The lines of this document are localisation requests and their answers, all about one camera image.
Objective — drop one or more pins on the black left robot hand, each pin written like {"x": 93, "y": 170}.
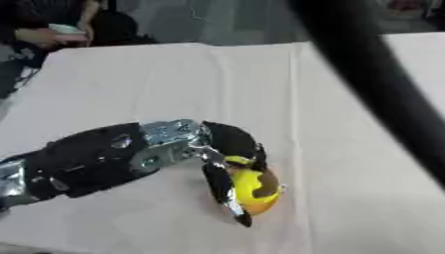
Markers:
{"x": 232, "y": 140}

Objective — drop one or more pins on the yellow toy fruit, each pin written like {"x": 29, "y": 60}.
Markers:
{"x": 250, "y": 188}

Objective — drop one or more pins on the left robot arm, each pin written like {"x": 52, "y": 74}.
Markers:
{"x": 87, "y": 158}

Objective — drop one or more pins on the thick black diagonal bar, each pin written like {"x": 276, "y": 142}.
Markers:
{"x": 376, "y": 82}

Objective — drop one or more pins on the black bag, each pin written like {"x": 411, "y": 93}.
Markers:
{"x": 119, "y": 28}

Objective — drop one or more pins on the white handheld device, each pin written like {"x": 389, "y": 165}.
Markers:
{"x": 65, "y": 30}

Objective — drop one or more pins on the person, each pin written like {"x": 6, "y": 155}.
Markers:
{"x": 35, "y": 29}

